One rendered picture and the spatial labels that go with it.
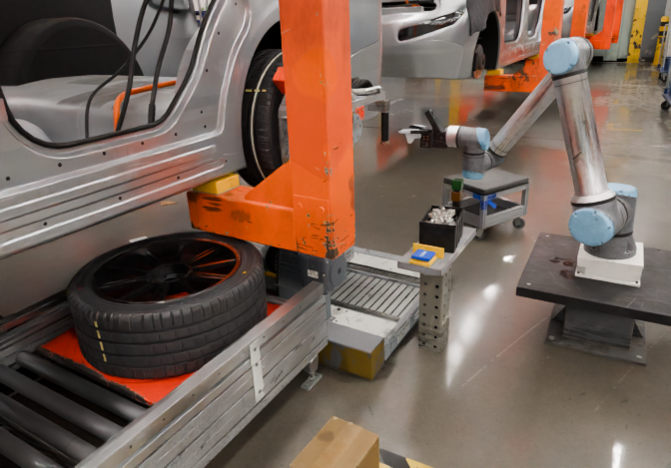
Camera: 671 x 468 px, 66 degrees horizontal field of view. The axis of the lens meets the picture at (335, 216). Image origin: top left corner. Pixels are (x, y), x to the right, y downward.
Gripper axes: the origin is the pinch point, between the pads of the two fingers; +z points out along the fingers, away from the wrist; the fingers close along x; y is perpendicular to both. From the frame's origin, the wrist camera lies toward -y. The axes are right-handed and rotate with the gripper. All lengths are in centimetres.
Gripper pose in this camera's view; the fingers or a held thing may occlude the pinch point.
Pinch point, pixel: (404, 128)
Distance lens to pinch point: 237.6
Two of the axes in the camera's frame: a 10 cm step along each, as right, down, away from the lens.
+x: 5.1, -3.3, 8.0
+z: -8.6, -1.5, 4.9
